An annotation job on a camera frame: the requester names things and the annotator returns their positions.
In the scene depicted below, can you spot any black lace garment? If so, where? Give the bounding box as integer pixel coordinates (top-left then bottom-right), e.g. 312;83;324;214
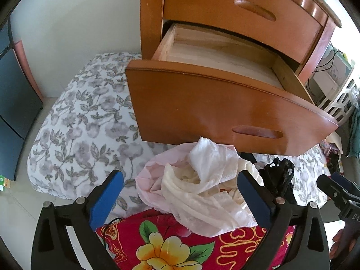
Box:
259;158;297;205

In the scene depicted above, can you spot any cream sheer garment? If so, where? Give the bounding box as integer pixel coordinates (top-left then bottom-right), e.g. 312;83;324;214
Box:
161;138;264;237

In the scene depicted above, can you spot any wooden drawer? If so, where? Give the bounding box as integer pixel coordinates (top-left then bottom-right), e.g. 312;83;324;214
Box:
164;0;322;63
126;23;338;156

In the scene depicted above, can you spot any pink garment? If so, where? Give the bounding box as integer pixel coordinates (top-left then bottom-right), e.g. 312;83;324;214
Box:
135;143;202;221

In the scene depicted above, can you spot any person's right hand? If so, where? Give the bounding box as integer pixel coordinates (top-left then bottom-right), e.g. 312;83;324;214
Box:
329;229;356;260

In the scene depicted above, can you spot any green paper box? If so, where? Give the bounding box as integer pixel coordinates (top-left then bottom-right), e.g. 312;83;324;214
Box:
0;175;11;191

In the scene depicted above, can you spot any red floral blanket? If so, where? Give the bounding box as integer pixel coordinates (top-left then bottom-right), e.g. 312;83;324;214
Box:
96;208;296;270

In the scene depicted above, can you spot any grey floral bed sheet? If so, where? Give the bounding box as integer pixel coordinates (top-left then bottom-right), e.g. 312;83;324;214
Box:
27;52;324;218

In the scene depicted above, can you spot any dark blue cabinet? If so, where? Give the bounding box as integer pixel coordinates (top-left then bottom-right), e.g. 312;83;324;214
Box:
0;20;43;180

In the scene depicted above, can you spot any orange wooden nightstand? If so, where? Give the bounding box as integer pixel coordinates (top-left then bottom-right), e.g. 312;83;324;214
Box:
140;0;341;82

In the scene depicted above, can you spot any pink foam board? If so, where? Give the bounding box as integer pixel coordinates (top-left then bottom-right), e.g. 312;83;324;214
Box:
14;40;43;101

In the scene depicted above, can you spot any black power cable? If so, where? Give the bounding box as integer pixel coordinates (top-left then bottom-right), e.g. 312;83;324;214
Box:
304;49;345;102

